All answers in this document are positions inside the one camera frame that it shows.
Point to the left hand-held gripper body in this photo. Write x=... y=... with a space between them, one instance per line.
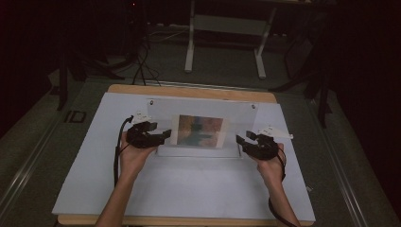
x=140 y=134

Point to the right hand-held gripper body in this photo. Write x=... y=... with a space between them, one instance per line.
x=266 y=145

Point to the colourful photo print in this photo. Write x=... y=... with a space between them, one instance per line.
x=200 y=130

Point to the clear acrylic photo frame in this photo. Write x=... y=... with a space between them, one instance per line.
x=201 y=108

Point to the person's right hand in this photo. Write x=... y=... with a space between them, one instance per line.
x=271 y=170

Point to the person's left hand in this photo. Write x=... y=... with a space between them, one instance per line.
x=134 y=159

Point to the wooden table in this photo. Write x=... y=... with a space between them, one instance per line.
x=189 y=92

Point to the white table mat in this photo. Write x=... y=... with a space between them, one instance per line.
x=195 y=189

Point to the black tripod stand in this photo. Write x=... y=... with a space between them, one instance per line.
x=315 y=72

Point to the dark metal stand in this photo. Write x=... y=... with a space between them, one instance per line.
x=62 y=82

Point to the white metal stand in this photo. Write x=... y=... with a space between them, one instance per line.
x=227 y=25

